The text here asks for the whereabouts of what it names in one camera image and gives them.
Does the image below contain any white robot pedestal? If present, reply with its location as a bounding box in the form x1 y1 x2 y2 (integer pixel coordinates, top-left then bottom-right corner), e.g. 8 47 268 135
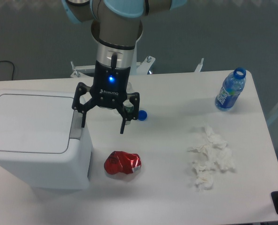
70 21 205 78

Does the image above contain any crushed red can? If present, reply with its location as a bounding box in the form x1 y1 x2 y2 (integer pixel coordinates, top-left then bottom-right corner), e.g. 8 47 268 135
104 151 142 175

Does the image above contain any blue bottle cap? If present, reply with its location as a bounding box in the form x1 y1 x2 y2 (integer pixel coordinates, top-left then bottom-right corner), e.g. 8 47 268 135
138 110 147 121

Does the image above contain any white trash can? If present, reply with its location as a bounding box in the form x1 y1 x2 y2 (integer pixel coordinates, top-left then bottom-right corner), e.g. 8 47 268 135
0 89 93 190

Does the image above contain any crumpled white tissue pile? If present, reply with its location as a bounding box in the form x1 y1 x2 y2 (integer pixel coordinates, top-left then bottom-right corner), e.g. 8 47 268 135
187 124 236 191

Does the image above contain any clear empty plastic bottle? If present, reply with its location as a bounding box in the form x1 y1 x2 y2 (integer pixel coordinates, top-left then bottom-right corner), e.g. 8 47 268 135
112 82 134 115

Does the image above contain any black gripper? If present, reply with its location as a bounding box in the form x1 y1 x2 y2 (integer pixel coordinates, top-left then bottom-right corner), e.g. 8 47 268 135
71 60 140 135

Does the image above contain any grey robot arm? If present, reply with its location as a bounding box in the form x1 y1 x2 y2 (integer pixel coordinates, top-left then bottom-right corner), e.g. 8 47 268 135
62 0 186 133

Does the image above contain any blue labelled plastic bottle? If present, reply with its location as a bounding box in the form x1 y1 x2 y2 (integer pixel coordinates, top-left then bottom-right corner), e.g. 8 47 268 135
215 67 246 112

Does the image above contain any black floor cable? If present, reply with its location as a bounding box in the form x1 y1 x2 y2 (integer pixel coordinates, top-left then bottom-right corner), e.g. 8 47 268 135
0 60 15 82

